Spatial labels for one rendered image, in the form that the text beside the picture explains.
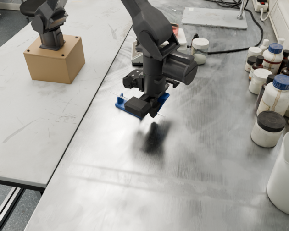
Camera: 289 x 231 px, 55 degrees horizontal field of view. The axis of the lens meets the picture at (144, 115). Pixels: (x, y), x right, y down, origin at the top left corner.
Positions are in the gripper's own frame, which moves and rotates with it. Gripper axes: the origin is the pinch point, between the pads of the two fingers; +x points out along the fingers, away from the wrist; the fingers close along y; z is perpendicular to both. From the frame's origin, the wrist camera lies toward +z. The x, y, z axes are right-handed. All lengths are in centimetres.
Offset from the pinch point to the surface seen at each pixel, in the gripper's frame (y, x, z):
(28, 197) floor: 16, 94, 75
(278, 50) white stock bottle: -40.1, -6.2, -20.9
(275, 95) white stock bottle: -17.6, -4.8, -26.5
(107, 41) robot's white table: -29, 4, 43
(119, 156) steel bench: 16.1, 4.8, -0.4
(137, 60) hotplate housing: -20.9, 2.1, 21.0
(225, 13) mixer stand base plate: -83, 3, 13
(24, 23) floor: -136, 92, 283
